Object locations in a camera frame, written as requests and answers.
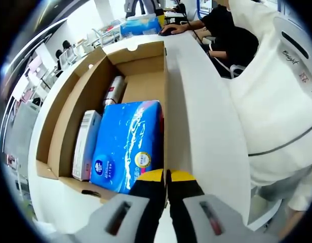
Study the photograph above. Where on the brown cardboard shoe box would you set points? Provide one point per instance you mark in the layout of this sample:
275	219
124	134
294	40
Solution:
143	83

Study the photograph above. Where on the white spray bottle red label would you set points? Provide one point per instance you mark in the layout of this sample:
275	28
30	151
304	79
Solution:
115	91

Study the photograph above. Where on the white office chair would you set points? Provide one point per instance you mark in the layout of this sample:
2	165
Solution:
234	68

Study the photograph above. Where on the black computer mouse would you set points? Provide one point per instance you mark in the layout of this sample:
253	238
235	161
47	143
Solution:
164	31

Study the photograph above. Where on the person's white shirt torso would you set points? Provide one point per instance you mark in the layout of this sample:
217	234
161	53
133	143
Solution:
272	101

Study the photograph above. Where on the light blue wet wipes pack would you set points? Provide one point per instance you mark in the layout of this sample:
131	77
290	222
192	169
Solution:
138	26

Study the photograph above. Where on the white barcode carton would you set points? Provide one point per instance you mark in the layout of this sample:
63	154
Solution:
82	152

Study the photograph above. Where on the blue soft tissue pack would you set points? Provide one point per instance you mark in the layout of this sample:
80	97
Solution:
120	141

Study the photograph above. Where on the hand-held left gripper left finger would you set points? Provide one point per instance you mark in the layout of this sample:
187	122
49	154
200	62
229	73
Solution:
146	202

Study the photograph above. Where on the white chest device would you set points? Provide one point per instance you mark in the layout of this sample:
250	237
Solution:
297	30

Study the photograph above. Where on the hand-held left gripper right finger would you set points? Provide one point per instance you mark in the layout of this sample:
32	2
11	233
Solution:
186	202

